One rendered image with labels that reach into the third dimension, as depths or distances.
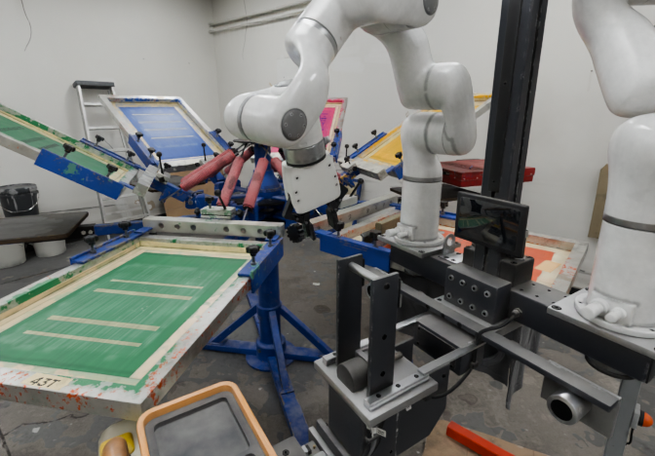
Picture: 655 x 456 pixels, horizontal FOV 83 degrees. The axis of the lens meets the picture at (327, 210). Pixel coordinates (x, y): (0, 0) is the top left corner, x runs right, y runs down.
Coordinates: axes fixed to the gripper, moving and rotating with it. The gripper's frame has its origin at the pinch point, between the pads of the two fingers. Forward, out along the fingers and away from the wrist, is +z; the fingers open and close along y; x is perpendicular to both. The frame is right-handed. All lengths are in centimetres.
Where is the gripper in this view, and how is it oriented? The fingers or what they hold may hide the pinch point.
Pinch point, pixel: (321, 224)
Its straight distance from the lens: 75.9
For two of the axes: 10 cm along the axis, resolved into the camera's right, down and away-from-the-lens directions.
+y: -8.6, 3.9, -3.3
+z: 1.7, 8.3, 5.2
